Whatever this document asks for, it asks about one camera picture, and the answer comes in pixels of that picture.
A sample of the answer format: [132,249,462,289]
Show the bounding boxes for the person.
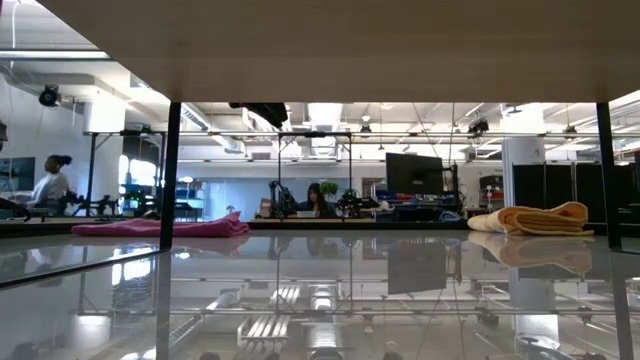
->
[298,182,337,219]
[28,154,74,211]

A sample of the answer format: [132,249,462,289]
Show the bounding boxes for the ceiling-mounted round camera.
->
[38,84,63,108]

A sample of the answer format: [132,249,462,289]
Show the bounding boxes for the wooden shelf with black legs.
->
[37,0,640,251]

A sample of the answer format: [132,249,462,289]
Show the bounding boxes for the black monitor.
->
[385,152,446,197]

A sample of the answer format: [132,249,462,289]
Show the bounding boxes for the black partition panels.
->
[512,162,640,224]

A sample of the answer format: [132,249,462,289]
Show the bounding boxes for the pink cloth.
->
[71,211,251,239]

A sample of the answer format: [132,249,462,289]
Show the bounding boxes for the black metal frame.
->
[82,130,168,219]

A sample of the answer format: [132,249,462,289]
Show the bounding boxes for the yellow folded cloth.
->
[467,201,595,237]

